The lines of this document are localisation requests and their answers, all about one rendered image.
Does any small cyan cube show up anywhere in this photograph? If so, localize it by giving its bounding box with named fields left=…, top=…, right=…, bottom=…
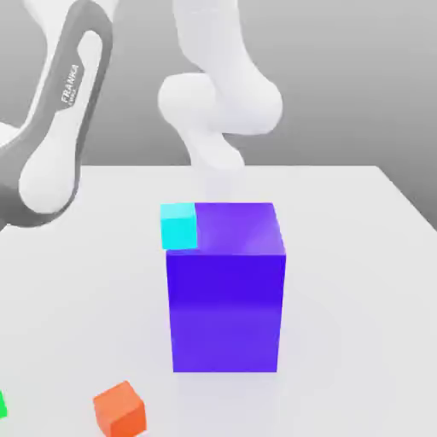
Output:
left=160, top=202, right=200, bottom=251

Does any small orange cube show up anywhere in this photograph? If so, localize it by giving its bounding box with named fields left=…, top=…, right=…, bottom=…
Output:
left=92, top=380, right=148, bottom=437

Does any large purple box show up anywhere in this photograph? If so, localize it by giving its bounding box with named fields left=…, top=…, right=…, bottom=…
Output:
left=165, top=201, right=287, bottom=374

